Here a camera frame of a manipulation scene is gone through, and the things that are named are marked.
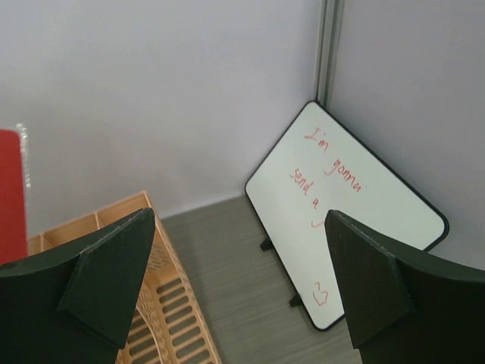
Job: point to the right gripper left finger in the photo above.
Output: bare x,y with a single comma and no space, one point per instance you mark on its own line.
75,303

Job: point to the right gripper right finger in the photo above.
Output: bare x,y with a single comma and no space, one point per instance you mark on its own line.
403,305

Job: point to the red A4 folder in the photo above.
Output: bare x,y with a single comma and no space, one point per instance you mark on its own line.
15,179

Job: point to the orange plastic file organizer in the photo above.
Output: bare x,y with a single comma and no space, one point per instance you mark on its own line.
168,325

